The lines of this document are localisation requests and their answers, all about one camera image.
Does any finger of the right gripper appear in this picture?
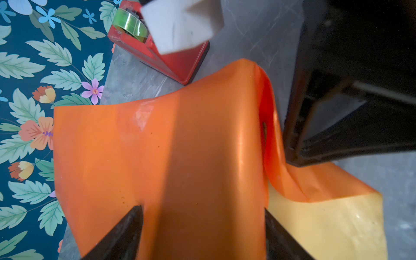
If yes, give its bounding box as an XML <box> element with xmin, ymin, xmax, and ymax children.
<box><xmin>283</xmin><ymin>1</ymin><xmax>416</xmax><ymax>167</ymax></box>

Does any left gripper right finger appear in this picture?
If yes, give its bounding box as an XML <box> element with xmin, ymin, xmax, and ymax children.
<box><xmin>264</xmin><ymin>209</ymin><xmax>314</xmax><ymax>260</ymax></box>

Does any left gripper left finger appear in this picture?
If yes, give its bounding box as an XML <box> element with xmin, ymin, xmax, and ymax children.
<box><xmin>82</xmin><ymin>205</ymin><xmax>144</xmax><ymax>260</ymax></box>

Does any clear tape strip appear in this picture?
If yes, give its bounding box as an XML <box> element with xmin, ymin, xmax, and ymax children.
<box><xmin>133</xmin><ymin>99</ymin><xmax>155</xmax><ymax>132</ymax></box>

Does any red tape dispenser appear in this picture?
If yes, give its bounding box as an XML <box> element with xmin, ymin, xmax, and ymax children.
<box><xmin>108</xmin><ymin>1</ymin><xmax>210</xmax><ymax>86</ymax></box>

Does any green tape roll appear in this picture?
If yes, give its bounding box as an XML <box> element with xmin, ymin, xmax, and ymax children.
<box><xmin>112</xmin><ymin>8</ymin><xmax>148</xmax><ymax>43</ymax></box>

